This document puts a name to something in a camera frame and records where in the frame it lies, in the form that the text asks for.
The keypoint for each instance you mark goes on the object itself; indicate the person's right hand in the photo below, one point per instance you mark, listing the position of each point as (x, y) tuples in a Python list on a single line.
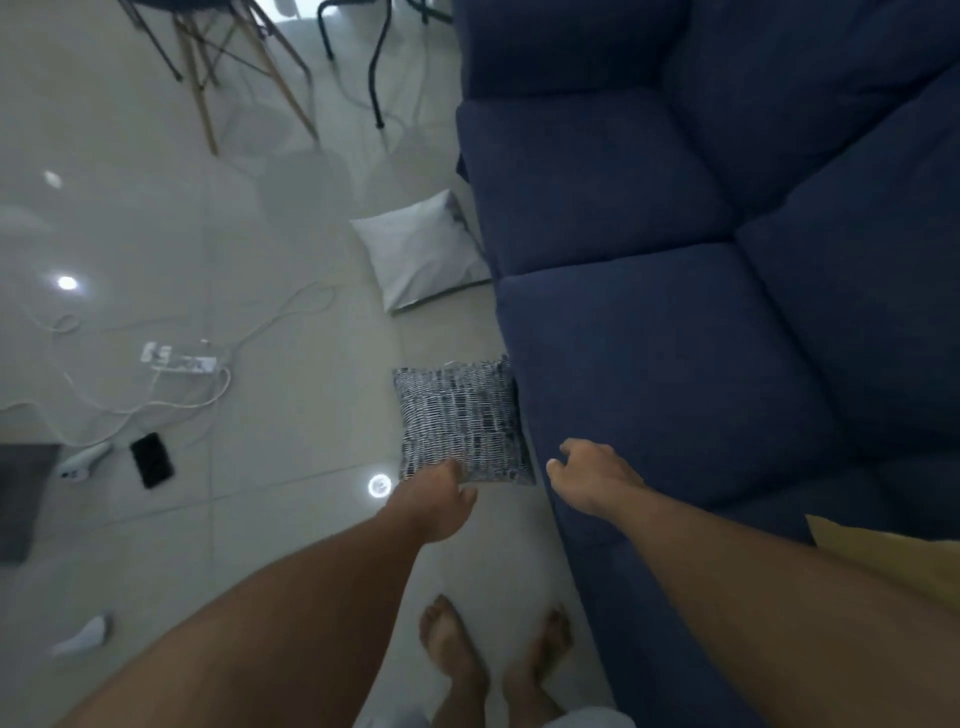
[(592, 480)]

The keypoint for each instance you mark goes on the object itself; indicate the person's left hand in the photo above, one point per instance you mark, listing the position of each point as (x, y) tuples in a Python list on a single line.
[(433, 504)]

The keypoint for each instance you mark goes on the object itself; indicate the person's left fingers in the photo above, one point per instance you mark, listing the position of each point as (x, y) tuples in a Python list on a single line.
[(459, 481)]

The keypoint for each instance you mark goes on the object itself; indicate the person's right fingers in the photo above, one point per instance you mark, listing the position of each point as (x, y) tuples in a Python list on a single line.
[(564, 463)]

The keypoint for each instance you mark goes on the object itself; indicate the person's right forearm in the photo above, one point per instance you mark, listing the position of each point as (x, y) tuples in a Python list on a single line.
[(780, 615)]

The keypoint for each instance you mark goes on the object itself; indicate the person's left forearm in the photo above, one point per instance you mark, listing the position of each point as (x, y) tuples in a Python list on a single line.
[(262, 630)]

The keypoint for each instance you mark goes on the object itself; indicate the black white patterned cushion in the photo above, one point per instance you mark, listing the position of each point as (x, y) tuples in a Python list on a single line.
[(463, 420)]

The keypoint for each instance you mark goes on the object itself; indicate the person's left foot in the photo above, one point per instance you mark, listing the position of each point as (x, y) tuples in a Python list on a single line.
[(454, 656)]

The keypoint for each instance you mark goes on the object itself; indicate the person's foot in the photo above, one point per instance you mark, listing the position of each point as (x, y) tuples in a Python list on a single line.
[(536, 667), (454, 656)]

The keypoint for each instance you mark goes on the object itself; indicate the person's right foot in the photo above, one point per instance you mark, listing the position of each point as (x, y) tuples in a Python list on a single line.
[(536, 667)]

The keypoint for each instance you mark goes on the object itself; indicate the dark blue fabric sofa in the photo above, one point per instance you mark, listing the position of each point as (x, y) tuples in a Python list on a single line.
[(712, 300)]

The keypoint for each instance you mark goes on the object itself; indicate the plain white cushion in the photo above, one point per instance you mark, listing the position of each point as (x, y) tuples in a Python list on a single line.
[(420, 251)]

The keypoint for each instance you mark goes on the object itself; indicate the white power strip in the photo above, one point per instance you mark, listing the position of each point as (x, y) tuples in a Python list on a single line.
[(180, 358)]

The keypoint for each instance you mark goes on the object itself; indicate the black smartphone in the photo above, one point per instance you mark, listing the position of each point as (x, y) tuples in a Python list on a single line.
[(152, 460)]

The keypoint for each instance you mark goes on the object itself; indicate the yellow cushion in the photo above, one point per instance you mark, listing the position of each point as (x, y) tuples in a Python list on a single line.
[(900, 559)]

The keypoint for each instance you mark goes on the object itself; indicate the white handheld device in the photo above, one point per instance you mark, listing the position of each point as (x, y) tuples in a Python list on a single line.
[(82, 460)]

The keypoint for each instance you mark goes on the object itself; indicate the crumpled white paper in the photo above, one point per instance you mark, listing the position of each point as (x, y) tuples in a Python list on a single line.
[(86, 636)]

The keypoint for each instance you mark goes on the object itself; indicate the dark grey mat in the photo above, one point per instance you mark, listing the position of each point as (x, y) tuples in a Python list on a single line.
[(22, 499)]

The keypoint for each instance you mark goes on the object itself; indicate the black metal leg chair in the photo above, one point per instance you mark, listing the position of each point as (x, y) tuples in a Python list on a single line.
[(375, 45)]

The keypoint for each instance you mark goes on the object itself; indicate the wooden leg chair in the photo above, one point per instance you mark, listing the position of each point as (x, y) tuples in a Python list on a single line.
[(217, 52)]

